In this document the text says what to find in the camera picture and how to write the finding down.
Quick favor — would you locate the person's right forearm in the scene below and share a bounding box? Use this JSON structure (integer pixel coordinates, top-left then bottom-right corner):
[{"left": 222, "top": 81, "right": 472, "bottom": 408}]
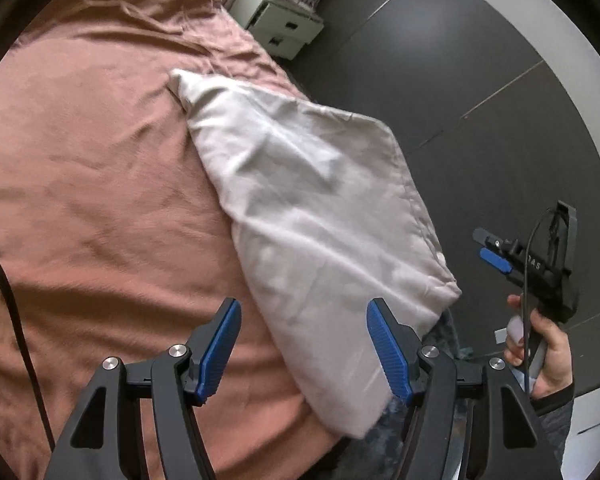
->
[{"left": 530, "top": 385, "right": 576, "bottom": 480}]

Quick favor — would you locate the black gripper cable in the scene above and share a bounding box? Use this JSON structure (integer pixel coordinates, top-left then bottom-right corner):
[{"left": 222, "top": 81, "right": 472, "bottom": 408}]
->
[
  {"left": 0, "top": 237, "right": 56, "bottom": 453},
  {"left": 522, "top": 207, "right": 561, "bottom": 391}
]

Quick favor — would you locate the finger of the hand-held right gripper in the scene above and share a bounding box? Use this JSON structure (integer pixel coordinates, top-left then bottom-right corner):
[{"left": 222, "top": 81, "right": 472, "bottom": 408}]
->
[
  {"left": 480, "top": 247, "right": 516, "bottom": 276},
  {"left": 472, "top": 227, "right": 518, "bottom": 253}
]

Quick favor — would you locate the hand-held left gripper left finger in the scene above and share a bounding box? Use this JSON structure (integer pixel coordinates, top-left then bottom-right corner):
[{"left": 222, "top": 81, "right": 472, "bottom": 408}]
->
[{"left": 42, "top": 297, "right": 243, "bottom": 480}]

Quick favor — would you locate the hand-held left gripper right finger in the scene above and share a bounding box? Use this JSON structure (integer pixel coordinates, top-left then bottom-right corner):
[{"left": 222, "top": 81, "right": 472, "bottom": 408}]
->
[{"left": 366, "top": 297, "right": 563, "bottom": 480}]

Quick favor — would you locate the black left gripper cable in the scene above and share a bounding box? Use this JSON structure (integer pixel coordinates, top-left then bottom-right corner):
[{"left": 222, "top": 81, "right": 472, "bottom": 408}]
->
[{"left": 0, "top": 237, "right": 56, "bottom": 453}]

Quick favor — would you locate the beige zip jacket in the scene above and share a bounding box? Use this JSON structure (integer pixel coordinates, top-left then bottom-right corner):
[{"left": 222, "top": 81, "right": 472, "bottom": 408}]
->
[{"left": 167, "top": 67, "right": 463, "bottom": 438}]

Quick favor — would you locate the brown bed blanket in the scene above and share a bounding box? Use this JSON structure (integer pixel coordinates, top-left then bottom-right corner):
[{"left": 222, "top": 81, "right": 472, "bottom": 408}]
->
[{"left": 0, "top": 0, "right": 351, "bottom": 480}]

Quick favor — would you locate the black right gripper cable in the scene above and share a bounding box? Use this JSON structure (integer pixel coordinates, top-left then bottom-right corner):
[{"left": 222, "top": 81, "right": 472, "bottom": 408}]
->
[{"left": 522, "top": 207, "right": 561, "bottom": 391}]

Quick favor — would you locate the person's right hand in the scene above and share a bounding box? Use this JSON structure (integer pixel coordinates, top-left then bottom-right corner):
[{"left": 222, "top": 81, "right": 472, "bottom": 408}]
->
[{"left": 504, "top": 294, "right": 575, "bottom": 400}]

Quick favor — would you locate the white nightstand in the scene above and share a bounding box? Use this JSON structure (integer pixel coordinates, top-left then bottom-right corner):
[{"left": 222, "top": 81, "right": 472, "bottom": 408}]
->
[{"left": 230, "top": 0, "right": 326, "bottom": 58}]

